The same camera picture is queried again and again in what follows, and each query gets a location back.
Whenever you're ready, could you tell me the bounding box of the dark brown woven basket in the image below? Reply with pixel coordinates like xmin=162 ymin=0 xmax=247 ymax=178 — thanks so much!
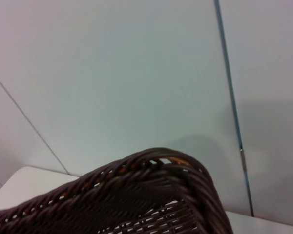
xmin=0 ymin=147 xmax=235 ymax=234

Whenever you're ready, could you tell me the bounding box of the small metal strip clip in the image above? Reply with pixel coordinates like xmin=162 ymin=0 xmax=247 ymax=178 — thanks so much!
xmin=239 ymin=147 xmax=248 ymax=172

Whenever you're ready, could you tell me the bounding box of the blue wall joint strip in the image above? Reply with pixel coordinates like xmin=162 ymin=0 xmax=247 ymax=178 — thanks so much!
xmin=213 ymin=0 xmax=256 ymax=217

